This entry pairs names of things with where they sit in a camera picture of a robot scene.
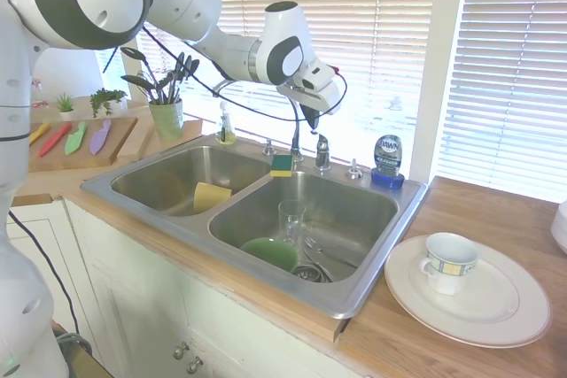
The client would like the chrome faucet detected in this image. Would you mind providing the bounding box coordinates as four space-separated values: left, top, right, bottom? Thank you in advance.
214 79 305 162

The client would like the white patterned mug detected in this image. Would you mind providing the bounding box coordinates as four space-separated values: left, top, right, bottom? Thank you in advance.
418 232 480 297

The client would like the white grey wrist camera box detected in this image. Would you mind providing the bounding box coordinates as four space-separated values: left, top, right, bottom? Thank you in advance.
300 62 337 91

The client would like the clear yellow liquid soap bottle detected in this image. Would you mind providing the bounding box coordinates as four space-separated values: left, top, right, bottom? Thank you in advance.
215 101 237 145

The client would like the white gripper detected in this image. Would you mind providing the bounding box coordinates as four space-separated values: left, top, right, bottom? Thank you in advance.
278 78 342 130

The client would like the grey cable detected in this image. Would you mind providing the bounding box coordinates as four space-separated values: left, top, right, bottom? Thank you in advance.
52 331 92 355

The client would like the black base cable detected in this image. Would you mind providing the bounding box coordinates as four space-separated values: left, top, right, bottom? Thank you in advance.
7 209 81 337

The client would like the large white dinner plate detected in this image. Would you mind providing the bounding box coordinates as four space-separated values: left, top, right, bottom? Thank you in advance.
384 235 552 349

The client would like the wooden cutting board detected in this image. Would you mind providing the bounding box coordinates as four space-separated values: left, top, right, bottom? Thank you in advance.
28 116 140 174

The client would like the stainless steel double sink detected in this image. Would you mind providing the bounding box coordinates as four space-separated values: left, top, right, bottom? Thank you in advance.
80 133 430 320

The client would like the black kitchen utensil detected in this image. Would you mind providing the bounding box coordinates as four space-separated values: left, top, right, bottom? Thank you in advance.
170 57 200 104
155 52 185 104

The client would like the purple knife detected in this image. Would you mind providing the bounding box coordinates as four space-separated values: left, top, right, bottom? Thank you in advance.
89 120 113 156

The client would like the small spiky potted plant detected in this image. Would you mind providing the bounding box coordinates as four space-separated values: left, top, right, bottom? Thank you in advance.
55 93 76 122

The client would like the black spoon utensil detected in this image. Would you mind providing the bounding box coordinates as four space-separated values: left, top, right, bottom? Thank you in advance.
120 74 156 104

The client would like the clear drinking glass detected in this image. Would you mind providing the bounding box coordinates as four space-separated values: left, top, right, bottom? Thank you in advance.
277 199 307 249

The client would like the chrome faucet lever handle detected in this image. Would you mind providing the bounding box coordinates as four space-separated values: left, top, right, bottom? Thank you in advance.
311 128 332 171

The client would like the black sink drain strainer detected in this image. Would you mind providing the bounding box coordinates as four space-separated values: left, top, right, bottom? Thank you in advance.
290 265 333 284

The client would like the green bowl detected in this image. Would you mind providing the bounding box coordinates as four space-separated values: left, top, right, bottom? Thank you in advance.
240 236 300 274

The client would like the yellow cup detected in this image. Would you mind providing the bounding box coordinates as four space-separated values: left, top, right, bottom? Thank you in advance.
193 181 233 215

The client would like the white kitchen cabinet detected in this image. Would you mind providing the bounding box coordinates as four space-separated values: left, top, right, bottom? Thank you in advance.
6 198 355 378

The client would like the yellow green sponge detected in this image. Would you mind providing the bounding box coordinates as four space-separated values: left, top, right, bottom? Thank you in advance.
270 154 294 179

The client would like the light wooden board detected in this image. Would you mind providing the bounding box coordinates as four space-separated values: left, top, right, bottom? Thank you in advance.
117 119 204 162

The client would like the green utensil holder cup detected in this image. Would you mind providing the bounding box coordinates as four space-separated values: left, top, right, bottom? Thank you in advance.
148 98 184 141

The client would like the blue Dawn dish soap bottle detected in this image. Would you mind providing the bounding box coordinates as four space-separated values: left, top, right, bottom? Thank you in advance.
369 133 407 190

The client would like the small leafy potted plant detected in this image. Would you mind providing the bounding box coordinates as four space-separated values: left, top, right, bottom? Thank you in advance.
89 88 128 119

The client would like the red knife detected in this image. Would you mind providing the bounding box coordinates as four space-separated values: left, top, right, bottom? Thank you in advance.
38 123 72 158

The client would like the tall window blind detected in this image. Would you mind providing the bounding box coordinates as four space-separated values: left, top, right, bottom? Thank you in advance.
436 0 567 204

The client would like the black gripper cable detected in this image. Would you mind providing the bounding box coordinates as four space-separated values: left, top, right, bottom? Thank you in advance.
102 26 349 123

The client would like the wide window blind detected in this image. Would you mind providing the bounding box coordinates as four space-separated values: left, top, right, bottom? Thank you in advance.
132 0 439 166

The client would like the green knife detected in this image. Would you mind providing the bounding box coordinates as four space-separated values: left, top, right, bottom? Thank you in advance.
64 120 89 157

